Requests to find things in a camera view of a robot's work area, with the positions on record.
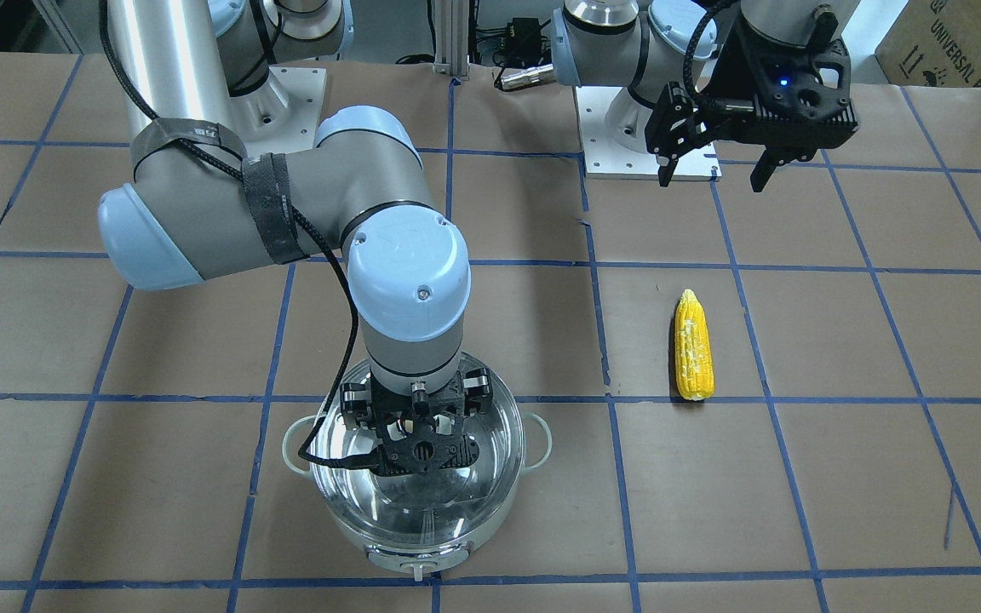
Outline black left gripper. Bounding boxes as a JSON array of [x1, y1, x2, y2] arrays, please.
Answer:
[[645, 19, 859, 193]]

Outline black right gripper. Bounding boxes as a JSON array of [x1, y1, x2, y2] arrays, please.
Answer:
[[338, 366, 493, 477]]

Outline yellow corn cob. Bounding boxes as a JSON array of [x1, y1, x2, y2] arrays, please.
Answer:
[[673, 289, 715, 401]]

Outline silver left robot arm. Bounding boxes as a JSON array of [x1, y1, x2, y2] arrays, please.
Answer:
[[496, 1, 859, 192]]

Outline pale green metal pot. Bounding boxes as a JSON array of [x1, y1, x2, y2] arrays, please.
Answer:
[[283, 358, 553, 583]]

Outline black power adapter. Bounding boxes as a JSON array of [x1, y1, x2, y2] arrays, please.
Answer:
[[502, 17, 550, 67]]

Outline cardboard box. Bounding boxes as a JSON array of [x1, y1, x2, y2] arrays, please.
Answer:
[[875, 1, 981, 87]]

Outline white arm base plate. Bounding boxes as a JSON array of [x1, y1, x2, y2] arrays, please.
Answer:
[[574, 85, 723, 181], [231, 67, 328, 155]]

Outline aluminium frame post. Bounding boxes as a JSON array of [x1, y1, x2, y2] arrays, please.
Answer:
[[431, 0, 473, 81]]

